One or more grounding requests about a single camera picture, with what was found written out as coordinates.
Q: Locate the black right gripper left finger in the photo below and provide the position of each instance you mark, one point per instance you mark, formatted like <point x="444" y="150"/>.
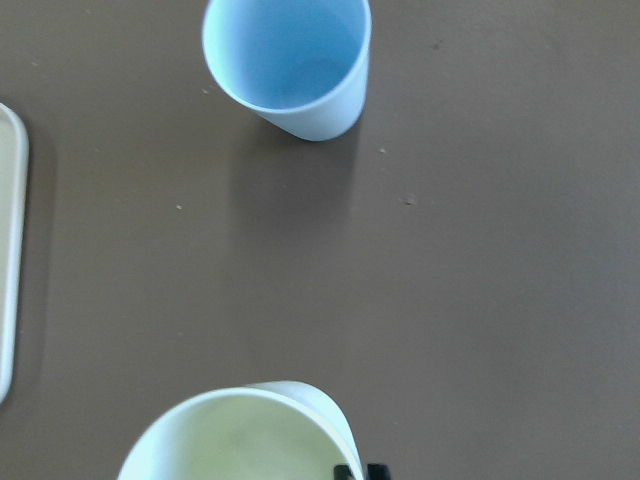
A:
<point x="342" y="472"/>

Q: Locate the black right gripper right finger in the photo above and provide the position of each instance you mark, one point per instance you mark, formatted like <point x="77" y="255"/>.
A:
<point x="377" y="471"/>

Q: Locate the cream white cup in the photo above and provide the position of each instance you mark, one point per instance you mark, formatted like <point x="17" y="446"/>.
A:
<point x="269" y="430"/>

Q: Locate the light blue cup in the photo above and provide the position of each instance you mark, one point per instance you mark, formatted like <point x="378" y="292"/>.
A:
<point x="300" y="65"/>

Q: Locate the cream rabbit tray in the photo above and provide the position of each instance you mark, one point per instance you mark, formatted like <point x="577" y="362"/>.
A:
<point x="14" y="171"/>

